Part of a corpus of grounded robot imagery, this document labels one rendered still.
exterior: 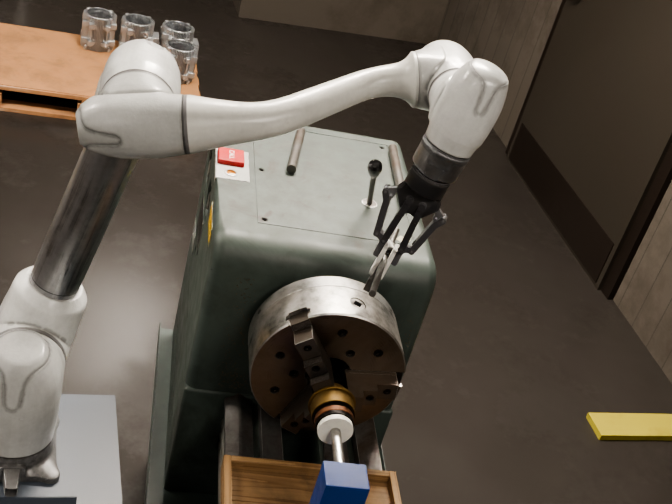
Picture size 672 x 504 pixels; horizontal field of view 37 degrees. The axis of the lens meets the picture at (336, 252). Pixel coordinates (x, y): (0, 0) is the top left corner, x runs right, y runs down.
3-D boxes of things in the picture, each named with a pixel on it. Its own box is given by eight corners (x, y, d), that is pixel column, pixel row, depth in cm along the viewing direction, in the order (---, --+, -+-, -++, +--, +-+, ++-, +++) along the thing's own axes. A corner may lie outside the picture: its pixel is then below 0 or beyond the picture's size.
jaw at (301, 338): (309, 359, 202) (286, 317, 195) (332, 351, 201) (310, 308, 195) (313, 397, 193) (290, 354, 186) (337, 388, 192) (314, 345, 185)
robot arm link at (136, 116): (179, 103, 160) (183, 68, 171) (64, 107, 158) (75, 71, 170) (186, 174, 167) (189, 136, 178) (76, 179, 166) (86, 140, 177)
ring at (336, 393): (312, 373, 193) (316, 406, 186) (359, 378, 195) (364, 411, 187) (302, 408, 198) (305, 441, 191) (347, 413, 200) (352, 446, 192)
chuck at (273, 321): (226, 381, 211) (282, 267, 196) (361, 416, 221) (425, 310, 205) (226, 411, 204) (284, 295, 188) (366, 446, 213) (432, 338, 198)
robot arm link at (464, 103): (481, 168, 171) (467, 132, 182) (526, 91, 164) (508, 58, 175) (425, 148, 168) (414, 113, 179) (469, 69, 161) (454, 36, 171)
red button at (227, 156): (217, 153, 230) (218, 145, 229) (242, 157, 231) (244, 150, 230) (216, 166, 225) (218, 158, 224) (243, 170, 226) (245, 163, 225)
